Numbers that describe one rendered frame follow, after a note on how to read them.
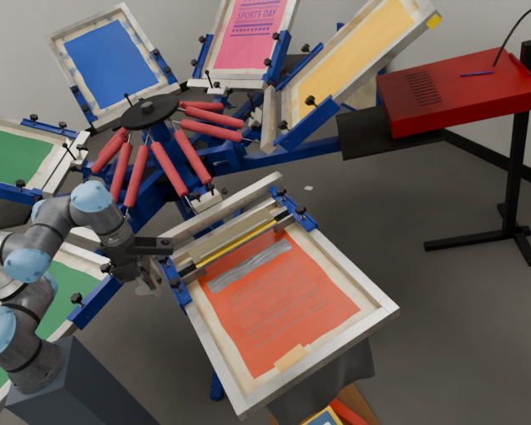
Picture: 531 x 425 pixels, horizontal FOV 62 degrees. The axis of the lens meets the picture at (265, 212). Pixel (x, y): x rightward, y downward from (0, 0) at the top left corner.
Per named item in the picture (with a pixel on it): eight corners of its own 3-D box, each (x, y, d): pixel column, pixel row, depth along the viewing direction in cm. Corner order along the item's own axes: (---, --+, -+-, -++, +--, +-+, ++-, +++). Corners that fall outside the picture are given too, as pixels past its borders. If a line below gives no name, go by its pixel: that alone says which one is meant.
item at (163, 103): (270, 281, 292) (195, 98, 207) (217, 314, 284) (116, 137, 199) (244, 248, 322) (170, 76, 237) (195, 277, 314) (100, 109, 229)
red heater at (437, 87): (501, 66, 223) (502, 42, 215) (540, 111, 188) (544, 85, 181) (377, 94, 235) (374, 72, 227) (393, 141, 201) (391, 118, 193)
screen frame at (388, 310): (400, 314, 141) (399, 307, 138) (241, 422, 129) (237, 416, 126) (281, 199, 199) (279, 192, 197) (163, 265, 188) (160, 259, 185)
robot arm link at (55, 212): (14, 225, 97) (56, 219, 94) (40, 192, 105) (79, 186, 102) (35, 250, 102) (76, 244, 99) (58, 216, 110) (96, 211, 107)
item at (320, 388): (379, 373, 173) (367, 308, 146) (282, 442, 164) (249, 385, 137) (374, 368, 175) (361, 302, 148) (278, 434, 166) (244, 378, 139)
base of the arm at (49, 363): (9, 400, 126) (-14, 383, 119) (22, 354, 137) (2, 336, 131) (59, 384, 125) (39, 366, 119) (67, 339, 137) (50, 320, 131)
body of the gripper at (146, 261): (123, 266, 118) (100, 234, 110) (153, 255, 118) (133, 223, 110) (120, 287, 112) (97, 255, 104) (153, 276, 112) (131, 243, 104)
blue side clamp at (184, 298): (197, 309, 166) (190, 298, 162) (185, 315, 165) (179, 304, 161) (174, 263, 189) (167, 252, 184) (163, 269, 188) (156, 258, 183)
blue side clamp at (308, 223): (320, 235, 178) (317, 223, 173) (310, 241, 177) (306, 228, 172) (284, 200, 200) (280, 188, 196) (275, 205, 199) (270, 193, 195)
